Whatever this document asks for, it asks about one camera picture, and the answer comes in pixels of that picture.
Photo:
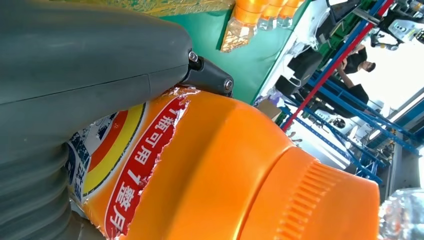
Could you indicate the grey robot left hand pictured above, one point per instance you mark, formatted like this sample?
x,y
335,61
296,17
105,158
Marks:
x,y
82,59

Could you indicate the brown cardboard box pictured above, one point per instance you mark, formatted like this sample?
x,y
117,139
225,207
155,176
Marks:
x,y
269,109

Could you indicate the purple plastic packet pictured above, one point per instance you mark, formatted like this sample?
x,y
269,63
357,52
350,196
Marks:
x,y
273,94

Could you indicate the black zip bag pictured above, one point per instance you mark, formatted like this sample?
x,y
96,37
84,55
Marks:
x,y
299,71

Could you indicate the red bar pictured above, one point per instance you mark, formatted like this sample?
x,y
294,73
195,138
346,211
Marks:
x,y
331,69

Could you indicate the dark tablet on stand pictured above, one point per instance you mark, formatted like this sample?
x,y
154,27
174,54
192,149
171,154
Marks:
x,y
338,15

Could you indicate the person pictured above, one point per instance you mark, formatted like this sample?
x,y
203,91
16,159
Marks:
x,y
356,66

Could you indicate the blue shelving rack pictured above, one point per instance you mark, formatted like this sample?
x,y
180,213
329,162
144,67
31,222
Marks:
x,y
357,109

